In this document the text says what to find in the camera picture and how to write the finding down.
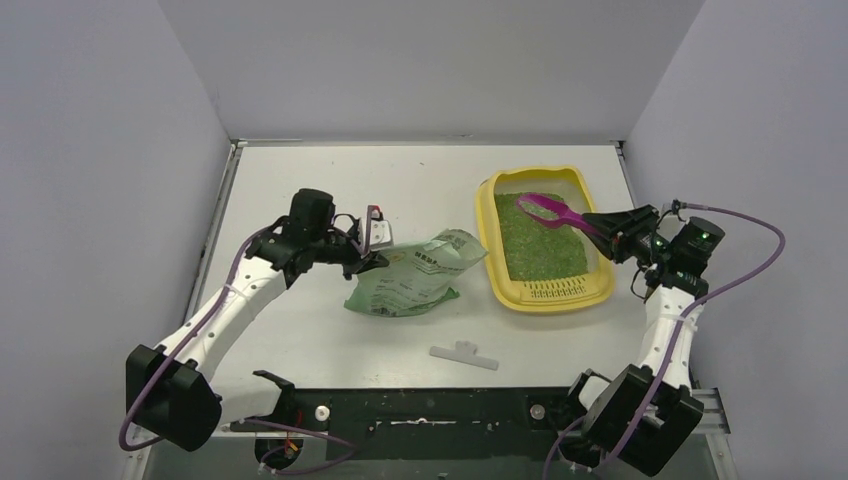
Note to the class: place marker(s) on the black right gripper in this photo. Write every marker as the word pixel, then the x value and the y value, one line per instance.
pixel 622 234

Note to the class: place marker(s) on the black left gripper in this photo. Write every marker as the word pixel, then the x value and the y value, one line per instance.
pixel 361 263

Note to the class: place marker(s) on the magenta plastic scoop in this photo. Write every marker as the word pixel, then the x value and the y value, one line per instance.
pixel 552 213

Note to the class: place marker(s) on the green cat litter bag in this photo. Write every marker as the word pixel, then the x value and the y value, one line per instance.
pixel 418 277

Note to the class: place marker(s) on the white bag sealing clip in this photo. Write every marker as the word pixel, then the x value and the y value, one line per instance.
pixel 464 352

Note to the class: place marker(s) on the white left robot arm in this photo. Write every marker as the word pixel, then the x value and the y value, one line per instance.
pixel 170 389

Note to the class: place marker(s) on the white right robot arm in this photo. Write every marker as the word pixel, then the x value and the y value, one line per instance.
pixel 647 412

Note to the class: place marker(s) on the yellow litter box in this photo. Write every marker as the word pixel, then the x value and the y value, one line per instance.
pixel 563 183

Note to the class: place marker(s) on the green litter in box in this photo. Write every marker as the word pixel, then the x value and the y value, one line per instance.
pixel 534 252

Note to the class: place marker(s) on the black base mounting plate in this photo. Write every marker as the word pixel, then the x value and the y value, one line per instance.
pixel 428 423

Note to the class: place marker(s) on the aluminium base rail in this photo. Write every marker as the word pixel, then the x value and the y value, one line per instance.
pixel 295 453

